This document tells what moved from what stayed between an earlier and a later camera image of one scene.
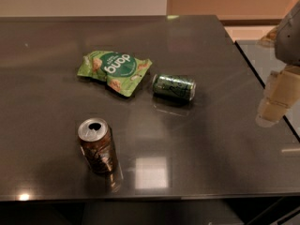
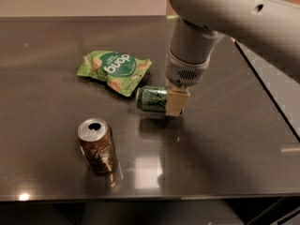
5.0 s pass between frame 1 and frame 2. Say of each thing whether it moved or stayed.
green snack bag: stayed
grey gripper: moved
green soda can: moved
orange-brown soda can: stayed
